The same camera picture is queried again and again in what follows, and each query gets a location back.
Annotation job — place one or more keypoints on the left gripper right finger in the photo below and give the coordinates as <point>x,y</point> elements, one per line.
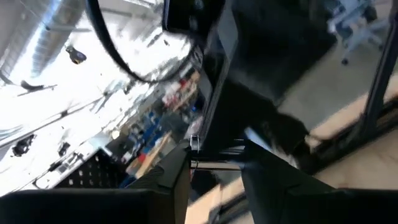
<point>267,186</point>

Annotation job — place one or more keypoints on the black aluminium table frame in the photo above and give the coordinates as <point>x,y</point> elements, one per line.
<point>379,77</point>

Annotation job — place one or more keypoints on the black metal pegboard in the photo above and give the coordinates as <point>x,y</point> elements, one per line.
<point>93,174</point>

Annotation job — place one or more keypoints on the black spirit level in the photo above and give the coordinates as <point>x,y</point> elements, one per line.
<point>214,93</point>

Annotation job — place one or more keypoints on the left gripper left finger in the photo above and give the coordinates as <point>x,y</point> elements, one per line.
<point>174,186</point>

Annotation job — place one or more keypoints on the grey office chair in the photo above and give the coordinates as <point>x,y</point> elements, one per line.
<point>357,28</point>

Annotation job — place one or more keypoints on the black ceiling spotlight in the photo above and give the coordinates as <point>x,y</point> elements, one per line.
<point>76,56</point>

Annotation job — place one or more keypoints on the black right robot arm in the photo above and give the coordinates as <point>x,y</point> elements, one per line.
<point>264,109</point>

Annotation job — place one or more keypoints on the grey ventilation duct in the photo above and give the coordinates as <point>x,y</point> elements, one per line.
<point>53,37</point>

